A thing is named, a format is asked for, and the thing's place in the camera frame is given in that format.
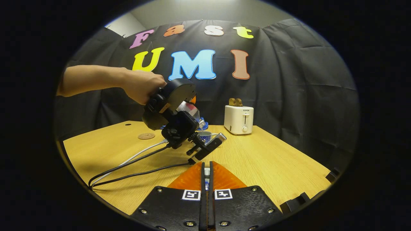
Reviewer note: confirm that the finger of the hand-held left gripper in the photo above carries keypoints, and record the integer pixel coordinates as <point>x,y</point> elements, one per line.
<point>193,100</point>

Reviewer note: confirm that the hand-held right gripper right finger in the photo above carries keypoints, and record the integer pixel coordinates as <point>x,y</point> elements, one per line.
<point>211,205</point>

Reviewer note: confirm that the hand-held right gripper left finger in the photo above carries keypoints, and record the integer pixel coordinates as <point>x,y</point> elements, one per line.
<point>203,205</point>

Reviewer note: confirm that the clear plastic water bottle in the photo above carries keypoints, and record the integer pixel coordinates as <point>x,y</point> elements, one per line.
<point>190,109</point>

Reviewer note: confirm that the white blue patterned teacup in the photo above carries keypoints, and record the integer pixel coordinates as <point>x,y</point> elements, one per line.
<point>205,137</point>

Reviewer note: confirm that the round cork coaster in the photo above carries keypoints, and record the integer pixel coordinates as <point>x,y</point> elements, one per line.
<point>146,136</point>

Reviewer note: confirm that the folded blue towel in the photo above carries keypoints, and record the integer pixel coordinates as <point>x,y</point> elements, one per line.
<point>205,125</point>

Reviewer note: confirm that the white toaster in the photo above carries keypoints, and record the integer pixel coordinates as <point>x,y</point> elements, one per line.
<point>238,120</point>

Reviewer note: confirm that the black table edge block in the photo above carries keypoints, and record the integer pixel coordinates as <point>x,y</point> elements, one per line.
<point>332,175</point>
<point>292,203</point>

